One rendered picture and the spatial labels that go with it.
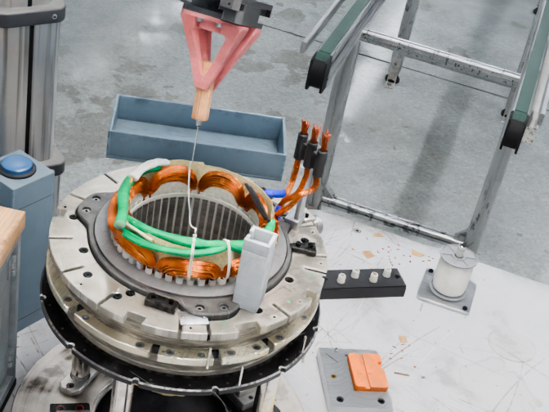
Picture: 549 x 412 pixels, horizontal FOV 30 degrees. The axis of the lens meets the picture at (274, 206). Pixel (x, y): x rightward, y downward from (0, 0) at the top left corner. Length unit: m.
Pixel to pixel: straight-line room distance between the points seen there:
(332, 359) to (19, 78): 0.61
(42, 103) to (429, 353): 0.69
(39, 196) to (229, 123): 0.31
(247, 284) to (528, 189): 2.69
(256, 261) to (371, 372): 0.49
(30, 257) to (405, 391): 0.57
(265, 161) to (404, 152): 2.29
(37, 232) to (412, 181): 2.27
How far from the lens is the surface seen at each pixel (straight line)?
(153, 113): 1.52
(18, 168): 1.37
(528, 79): 2.61
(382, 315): 1.65
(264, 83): 3.94
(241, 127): 1.52
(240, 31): 1.02
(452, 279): 1.69
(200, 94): 1.05
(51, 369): 1.43
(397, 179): 3.53
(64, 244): 1.15
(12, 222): 1.23
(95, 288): 1.10
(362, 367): 1.51
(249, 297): 1.08
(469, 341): 1.66
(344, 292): 1.65
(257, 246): 1.04
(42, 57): 1.52
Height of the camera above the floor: 1.80
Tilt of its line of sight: 34 degrees down
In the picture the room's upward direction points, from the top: 12 degrees clockwise
